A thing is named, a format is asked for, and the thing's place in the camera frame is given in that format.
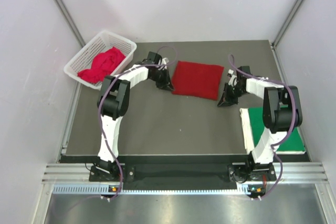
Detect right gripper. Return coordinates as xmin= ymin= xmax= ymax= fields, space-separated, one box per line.
xmin=217 ymin=82 xmax=247 ymax=108

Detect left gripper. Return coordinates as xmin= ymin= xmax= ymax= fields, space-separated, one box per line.
xmin=149 ymin=67 xmax=174 ymax=92

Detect dark red t shirt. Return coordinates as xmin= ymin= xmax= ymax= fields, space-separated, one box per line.
xmin=172 ymin=61 xmax=224 ymax=101

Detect white plastic basket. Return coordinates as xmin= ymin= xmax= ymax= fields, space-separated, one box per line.
xmin=64 ymin=30 xmax=137 ymax=89

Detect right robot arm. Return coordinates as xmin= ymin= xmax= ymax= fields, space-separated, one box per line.
xmin=217 ymin=66 xmax=302 ymax=183

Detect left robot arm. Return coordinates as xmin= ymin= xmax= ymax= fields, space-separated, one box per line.
xmin=94 ymin=51 xmax=174 ymax=180

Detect folded white t shirt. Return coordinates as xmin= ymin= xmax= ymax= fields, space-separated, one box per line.
xmin=239 ymin=108 xmax=307 ymax=156

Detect pink red t shirt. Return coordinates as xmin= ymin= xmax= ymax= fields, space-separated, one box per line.
xmin=77 ymin=47 xmax=125 ymax=84

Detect folded green t shirt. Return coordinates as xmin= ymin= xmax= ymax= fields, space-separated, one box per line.
xmin=248 ymin=107 xmax=306 ymax=154

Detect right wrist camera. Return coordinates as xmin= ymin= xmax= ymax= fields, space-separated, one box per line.
xmin=227 ymin=69 xmax=238 ymax=87

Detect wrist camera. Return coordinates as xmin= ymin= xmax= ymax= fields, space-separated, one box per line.
xmin=227 ymin=69 xmax=238 ymax=87
xmin=160 ymin=58 xmax=169 ymax=65

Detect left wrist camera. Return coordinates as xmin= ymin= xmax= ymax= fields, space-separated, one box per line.
xmin=160 ymin=58 xmax=169 ymax=65

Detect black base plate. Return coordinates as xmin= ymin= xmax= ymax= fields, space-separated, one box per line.
xmin=61 ymin=154 xmax=289 ymax=189

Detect grey slotted cable duct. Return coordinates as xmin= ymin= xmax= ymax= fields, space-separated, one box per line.
xmin=52 ymin=184 xmax=250 ymax=195

